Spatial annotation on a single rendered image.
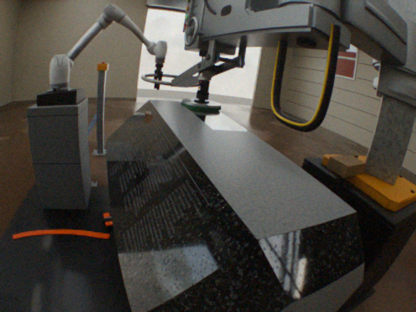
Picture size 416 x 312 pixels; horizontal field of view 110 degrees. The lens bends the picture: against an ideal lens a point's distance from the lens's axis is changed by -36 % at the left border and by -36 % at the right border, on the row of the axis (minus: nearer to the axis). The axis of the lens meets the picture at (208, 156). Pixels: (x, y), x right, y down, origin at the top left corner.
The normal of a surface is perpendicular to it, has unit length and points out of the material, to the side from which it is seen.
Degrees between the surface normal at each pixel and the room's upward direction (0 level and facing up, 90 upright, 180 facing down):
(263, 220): 0
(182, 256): 45
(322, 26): 90
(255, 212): 0
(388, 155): 90
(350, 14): 90
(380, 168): 90
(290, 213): 0
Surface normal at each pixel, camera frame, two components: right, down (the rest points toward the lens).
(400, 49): 0.24, 0.38
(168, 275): -0.55, -0.65
